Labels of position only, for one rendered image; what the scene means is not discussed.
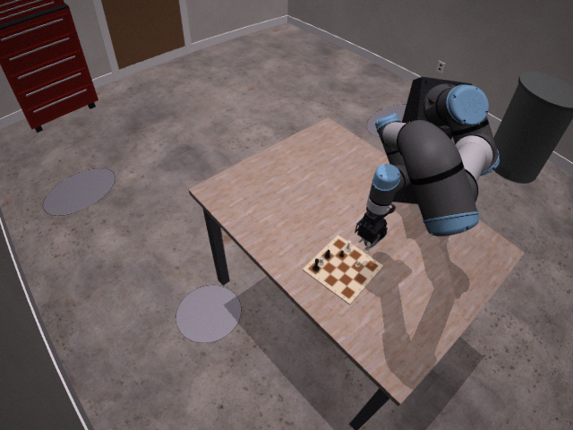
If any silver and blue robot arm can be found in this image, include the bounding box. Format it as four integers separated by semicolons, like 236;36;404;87
366;83;500;237

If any chessboard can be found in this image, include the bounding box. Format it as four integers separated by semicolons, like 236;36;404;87
303;236;383;305

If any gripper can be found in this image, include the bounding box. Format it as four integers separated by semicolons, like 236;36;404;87
355;207;388;249

